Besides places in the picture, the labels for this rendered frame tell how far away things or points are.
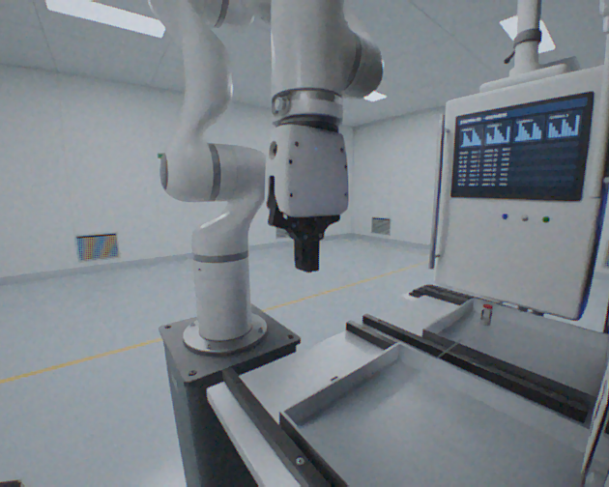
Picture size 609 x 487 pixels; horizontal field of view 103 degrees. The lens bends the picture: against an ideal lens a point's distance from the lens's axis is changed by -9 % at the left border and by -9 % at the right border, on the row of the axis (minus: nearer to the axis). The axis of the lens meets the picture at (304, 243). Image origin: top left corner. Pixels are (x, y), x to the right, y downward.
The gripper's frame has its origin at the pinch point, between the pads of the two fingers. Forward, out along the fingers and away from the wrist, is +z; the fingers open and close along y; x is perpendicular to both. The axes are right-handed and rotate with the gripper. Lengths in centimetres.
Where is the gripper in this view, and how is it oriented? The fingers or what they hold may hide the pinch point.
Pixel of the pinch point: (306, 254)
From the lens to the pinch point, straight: 34.6
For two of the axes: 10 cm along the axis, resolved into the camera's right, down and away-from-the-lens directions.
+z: 0.0, 9.8, 1.8
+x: -6.1, -1.4, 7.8
